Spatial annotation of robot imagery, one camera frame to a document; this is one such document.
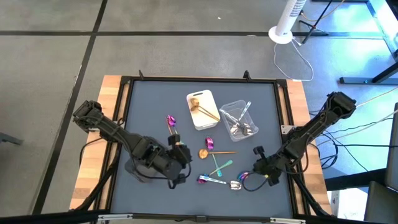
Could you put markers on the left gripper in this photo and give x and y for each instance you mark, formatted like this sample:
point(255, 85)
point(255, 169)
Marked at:
point(174, 168)

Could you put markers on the smoked grey plastic bin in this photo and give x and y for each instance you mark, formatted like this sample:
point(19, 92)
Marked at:
point(132, 171)

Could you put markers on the black aluminium table frame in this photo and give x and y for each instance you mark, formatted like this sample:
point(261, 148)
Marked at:
point(199, 79)

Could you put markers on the white tower fan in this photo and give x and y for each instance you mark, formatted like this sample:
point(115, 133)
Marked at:
point(287, 18)

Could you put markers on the black frame clamp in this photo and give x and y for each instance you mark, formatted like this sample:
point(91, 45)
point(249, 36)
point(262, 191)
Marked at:
point(141, 75)
point(246, 75)

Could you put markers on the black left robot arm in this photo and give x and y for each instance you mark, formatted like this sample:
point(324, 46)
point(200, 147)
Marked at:
point(118, 133)

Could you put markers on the white plastic bin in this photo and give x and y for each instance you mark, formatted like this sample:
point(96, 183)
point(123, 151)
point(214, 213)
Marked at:
point(203, 123)

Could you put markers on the grey chair base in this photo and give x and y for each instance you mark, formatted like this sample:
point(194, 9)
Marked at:
point(11, 139)

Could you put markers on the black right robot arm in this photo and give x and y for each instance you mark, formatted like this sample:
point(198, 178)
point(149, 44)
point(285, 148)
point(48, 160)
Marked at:
point(311, 133)

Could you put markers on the clear plastic bin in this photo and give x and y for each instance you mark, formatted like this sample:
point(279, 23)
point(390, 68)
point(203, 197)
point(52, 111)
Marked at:
point(234, 109)

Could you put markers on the blue-grey table mat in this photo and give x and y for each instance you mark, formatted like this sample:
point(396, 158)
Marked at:
point(155, 202)

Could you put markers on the black tripod stand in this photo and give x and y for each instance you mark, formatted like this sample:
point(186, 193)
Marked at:
point(314, 26)

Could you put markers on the black desk foot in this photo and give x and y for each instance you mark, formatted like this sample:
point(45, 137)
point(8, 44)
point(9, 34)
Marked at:
point(354, 180)

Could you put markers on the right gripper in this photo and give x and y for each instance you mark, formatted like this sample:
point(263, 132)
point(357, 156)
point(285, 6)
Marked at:
point(267, 166)

